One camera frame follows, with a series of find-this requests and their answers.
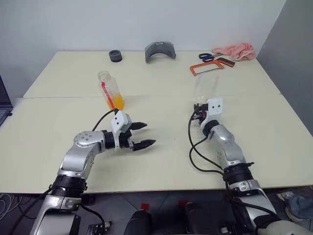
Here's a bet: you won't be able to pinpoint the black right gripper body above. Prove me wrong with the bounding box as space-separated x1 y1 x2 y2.
195 109 209 124

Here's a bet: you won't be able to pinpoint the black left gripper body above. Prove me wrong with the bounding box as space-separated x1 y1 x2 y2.
119 130 135 150

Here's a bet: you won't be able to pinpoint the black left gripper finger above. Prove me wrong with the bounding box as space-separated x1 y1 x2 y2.
131 121 148 132
132 139 157 151

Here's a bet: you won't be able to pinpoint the plastic bottle with orange liquid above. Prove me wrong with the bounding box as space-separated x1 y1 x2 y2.
97 70 126 110

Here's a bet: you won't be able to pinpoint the orange hacksaw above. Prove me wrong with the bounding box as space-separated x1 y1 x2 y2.
189 57 236 77

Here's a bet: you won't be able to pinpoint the pink cloth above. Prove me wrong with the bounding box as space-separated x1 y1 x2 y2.
211 42 256 61

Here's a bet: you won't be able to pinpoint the gray curved plastic shell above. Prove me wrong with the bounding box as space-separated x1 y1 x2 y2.
144 41 177 64

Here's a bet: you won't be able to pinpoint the dark rounded shape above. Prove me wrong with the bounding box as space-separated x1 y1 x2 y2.
123 210 154 235

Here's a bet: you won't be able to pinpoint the dark laptop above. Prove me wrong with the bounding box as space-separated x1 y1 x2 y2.
0 73 13 128

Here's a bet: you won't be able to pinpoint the gray sneaker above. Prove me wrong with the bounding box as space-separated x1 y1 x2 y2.
285 199 305 222

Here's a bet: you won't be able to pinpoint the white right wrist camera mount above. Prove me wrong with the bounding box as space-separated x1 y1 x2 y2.
202 97 224 128

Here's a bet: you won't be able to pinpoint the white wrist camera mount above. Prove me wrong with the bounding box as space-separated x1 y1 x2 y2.
202 97 224 128
110 110 132 150

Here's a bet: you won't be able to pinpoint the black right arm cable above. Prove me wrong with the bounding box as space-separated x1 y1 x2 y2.
187 110 227 175

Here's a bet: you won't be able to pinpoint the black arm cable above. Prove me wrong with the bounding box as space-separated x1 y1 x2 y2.
187 110 227 175
91 109 120 132

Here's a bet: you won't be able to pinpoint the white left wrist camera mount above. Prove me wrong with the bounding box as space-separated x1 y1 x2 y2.
110 110 132 150

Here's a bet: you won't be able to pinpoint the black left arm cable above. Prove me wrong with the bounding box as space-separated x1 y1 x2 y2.
91 109 120 132

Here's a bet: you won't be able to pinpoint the blue handled scissors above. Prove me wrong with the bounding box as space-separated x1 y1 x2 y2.
198 52 222 62

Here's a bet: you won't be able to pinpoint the white cable bundle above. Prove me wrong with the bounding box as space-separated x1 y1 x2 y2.
0 192 16 216

